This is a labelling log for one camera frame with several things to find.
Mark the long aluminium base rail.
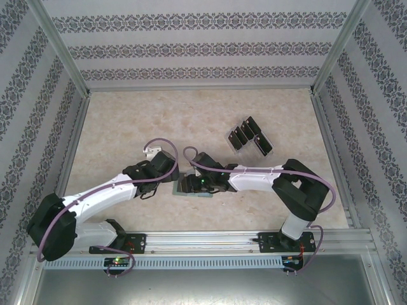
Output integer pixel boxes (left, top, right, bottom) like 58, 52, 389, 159
31, 231, 376, 255

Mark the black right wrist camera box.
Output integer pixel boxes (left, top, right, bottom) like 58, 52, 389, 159
194, 152, 223, 174

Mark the aluminium frame post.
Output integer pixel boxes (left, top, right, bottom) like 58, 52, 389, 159
362, 254, 395, 305
308, 0, 373, 95
31, 0, 92, 97
14, 250, 45, 305

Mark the white slotted cable duct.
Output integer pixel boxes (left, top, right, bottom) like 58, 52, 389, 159
43, 256, 284, 269

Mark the black VIP card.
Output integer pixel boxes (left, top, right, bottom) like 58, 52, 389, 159
229, 129, 246, 154
240, 120, 255, 140
233, 125, 249, 146
246, 116, 263, 136
255, 133, 274, 157

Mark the thin black cable loop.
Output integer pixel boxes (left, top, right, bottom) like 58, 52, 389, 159
139, 187, 160, 200

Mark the green card holder wallet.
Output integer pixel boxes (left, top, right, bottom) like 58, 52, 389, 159
171, 173, 214, 198

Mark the aluminium frame rail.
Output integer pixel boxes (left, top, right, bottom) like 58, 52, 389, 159
43, 93, 92, 232
310, 91, 364, 230

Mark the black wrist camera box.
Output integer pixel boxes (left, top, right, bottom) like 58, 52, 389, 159
151, 151, 176, 174
194, 152, 223, 174

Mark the grey metal panel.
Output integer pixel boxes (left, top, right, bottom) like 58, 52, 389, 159
31, 268, 394, 305

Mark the purple cable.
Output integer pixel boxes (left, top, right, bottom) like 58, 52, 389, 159
183, 146, 337, 277
36, 137, 179, 278

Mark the small controller board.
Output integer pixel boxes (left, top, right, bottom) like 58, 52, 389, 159
282, 254, 305, 271
102, 256, 132, 271

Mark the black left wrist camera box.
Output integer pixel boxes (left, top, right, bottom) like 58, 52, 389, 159
151, 151, 176, 174

